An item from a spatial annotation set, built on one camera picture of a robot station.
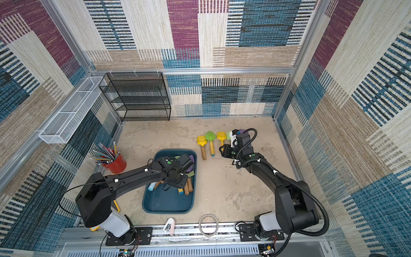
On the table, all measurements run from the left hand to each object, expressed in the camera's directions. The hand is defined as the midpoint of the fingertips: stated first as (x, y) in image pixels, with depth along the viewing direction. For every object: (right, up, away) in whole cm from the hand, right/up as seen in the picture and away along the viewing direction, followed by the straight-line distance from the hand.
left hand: (182, 183), depth 84 cm
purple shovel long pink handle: (+30, +27, -6) cm, 41 cm away
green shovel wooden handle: (+24, +24, -2) cm, 34 cm away
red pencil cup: (-38, +7, +10) cm, 40 cm away
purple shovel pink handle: (+6, +11, -15) cm, 20 cm away
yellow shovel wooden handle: (+10, +21, +21) cm, 31 cm away
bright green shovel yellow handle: (-1, -4, -1) cm, 4 cm away
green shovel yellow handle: (+15, +24, +24) cm, 37 cm away
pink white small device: (-4, -17, -10) cm, 20 cm away
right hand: (+22, +16, +5) cm, 28 cm away
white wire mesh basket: (-51, +28, -13) cm, 60 cm away
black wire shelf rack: (-33, +50, +25) cm, 65 cm away
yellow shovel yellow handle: (+22, +24, +25) cm, 41 cm away
